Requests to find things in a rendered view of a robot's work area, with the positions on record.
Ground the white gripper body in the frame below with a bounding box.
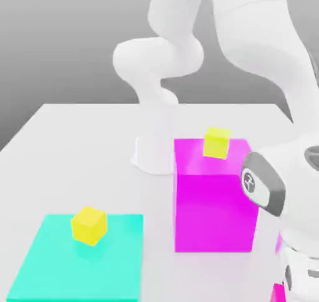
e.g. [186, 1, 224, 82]
[279, 256, 319, 302]

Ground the small magenta cube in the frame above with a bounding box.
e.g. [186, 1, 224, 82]
[270, 283, 285, 302]

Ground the small yellow cube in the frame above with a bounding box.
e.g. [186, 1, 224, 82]
[70, 205, 108, 247]
[202, 126, 232, 160]

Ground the large magenta box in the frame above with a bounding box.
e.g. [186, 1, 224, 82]
[173, 138, 260, 254]

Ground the large turquoise box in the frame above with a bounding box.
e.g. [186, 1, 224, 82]
[5, 213, 145, 302]

